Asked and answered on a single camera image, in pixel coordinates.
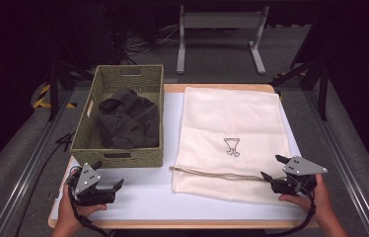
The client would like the yellow black striped tape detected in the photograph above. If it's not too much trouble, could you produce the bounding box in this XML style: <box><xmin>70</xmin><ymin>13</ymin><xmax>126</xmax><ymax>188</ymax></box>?
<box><xmin>32</xmin><ymin>83</ymin><xmax>78</xmax><ymax>110</ymax></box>

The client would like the white table mat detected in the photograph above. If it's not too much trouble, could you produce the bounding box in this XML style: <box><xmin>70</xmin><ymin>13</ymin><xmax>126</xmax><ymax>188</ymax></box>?
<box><xmin>50</xmin><ymin>92</ymin><xmax>309</xmax><ymax>221</ymax></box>

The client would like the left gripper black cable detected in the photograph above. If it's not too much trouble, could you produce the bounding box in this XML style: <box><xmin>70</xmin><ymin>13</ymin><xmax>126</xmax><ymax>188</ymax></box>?
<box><xmin>66</xmin><ymin>169</ymin><xmax>116</xmax><ymax>237</ymax></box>

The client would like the person's right hand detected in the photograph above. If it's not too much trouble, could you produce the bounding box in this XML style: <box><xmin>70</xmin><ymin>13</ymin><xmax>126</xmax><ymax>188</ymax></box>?
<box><xmin>277</xmin><ymin>173</ymin><xmax>333</xmax><ymax>225</ymax></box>

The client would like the dark grey garment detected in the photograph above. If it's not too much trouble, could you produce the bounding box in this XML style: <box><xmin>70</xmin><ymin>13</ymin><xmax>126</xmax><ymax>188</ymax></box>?
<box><xmin>95</xmin><ymin>88</ymin><xmax>161</xmax><ymax>150</ymax></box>

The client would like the black metal stand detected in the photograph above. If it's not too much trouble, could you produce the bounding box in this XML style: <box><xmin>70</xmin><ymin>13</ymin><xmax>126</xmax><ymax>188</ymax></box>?
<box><xmin>47</xmin><ymin>59</ymin><xmax>96</xmax><ymax>122</ymax></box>
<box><xmin>269</xmin><ymin>58</ymin><xmax>331</xmax><ymax>122</ymax></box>

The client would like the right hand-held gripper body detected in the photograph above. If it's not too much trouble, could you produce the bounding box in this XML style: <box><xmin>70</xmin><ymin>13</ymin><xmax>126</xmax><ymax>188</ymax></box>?
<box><xmin>270</xmin><ymin>155</ymin><xmax>329</xmax><ymax>198</ymax></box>

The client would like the aluminium floor rail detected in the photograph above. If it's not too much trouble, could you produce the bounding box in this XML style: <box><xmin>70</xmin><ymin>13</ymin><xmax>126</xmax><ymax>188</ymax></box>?
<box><xmin>0</xmin><ymin>88</ymin><xmax>76</xmax><ymax>237</ymax></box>
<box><xmin>303</xmin><ymin>88</ymin><xmax>369</xmax><ymax>237</ymax></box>

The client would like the person's left hand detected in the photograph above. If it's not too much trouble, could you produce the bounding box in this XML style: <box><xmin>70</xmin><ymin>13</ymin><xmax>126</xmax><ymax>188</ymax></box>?
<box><xmin>56</xmin><ymin>168</ymin><xmax>109</xmax><ymax>229</ymax></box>

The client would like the white mesh laundry bag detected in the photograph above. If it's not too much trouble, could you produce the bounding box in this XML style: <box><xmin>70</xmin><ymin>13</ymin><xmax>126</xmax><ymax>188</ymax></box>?
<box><xmin>169</xmin><ymin>86</ymin><xmax>294</xmax><ymax>205</ymax></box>

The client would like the thin black floor cable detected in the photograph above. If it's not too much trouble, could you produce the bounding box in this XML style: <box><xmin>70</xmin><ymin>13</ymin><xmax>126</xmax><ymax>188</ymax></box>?
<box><xmin>14</xmin><ymin>131</ymin><xmax>76</xmax><ymax>237</ymax></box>

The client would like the green woven basket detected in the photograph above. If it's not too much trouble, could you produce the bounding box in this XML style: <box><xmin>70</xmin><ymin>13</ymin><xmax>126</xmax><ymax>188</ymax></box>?
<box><xmin>70</xmin><ymin>64</ymin><xmax>166</xmax><ymax>169</ymax></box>

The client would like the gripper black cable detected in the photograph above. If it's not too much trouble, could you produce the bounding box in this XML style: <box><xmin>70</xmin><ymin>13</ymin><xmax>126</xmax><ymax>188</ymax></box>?
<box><xmin>66</xmin><ymin>169</ymin><xmax>116</xmax><ymax>237</ymax></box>
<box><xmin>264</xmin><ymin>184</ymin><xmax>318</xmax><ymax>237</ymax></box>

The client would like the grey metal stand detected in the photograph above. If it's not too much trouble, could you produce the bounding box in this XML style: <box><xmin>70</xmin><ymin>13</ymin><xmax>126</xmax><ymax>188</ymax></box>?
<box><xmin>176</xmin><ymin>4</ymin><xmax>271</xmax><ymax>76</ymax></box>

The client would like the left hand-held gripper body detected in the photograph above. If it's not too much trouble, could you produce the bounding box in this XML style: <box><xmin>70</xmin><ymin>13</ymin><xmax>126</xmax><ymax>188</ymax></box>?
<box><xmin>68</xmin><ymin>162</ymin><xmax>118</xmax><ymax>207</ymax></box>

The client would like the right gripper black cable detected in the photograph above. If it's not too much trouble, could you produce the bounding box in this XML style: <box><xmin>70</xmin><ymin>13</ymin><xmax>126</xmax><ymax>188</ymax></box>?
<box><xmin>264</xmin><ymin>184</ymin><xmax>318</xmax><ymax>237</ymax></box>

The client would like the bundle of floor cables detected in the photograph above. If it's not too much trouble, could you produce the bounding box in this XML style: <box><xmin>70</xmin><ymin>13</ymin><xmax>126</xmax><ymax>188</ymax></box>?
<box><xmin>118</xmin><ymin>24</ymin><xmax>181</xmax><ymax>60</ymax></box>

